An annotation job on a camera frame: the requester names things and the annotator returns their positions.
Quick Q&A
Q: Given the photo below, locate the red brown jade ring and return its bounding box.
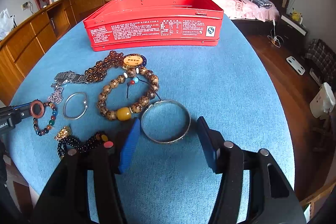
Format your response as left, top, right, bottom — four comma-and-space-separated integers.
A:
29, 99, 46, 119

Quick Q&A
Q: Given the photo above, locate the multicolour bead bracelet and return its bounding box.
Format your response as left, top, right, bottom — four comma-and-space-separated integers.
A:
32, 101, 59, 137

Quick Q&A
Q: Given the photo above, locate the brown wooden bead bracelet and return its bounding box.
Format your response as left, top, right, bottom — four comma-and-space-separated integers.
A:
96, 66, 160, 122

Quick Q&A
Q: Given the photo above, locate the silver metal wristwatch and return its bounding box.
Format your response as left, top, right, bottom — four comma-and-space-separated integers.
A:
54, 71, 88, 86

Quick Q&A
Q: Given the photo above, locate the thin silver bangle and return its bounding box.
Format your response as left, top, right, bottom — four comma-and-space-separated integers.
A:
63, 92, 88, 121

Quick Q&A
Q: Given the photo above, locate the black bead necklace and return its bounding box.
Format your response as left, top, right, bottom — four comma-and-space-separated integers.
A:
56, 130, 114, 159

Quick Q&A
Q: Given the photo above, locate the wide silver bangle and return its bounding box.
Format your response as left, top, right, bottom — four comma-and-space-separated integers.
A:
141, 100, 191, 144

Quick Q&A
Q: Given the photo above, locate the amber bead necklace with pendant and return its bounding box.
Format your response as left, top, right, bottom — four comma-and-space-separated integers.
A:
84, 50, 148, 84

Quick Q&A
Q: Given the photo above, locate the blue table cloth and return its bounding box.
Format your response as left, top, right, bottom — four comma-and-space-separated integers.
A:
7, 13, 296, 224

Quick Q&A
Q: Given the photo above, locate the wooden sideboard cabinet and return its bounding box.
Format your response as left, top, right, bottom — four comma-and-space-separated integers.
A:
0, 0, 78, 105

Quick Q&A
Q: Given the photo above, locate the white plastic bag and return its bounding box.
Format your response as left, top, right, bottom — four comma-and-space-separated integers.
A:
0, 9, 17, 40

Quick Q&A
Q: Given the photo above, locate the white bathroom scale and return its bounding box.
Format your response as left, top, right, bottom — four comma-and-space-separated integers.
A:
286, 56, 305, 76

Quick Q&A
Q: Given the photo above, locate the white appliance on floor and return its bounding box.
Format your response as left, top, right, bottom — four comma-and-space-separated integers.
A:
309, 83, 335, 119

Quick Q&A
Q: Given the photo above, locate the red metal tin box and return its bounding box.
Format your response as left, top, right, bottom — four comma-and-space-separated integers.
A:
83, 0, 224, 51

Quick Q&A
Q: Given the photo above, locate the black bedside table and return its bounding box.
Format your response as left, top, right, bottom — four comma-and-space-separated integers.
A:
276, 14, 309, 55

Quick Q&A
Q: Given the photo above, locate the plaid bag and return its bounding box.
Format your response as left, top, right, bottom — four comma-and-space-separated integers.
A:
305, 39, 335, 90

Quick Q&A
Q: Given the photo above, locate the yellow plush toy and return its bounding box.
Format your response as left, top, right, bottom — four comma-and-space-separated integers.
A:
290, 8, 302, 24

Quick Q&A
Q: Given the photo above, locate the white charging cable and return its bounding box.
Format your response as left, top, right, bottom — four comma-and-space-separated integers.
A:
267, 19, 284, 48

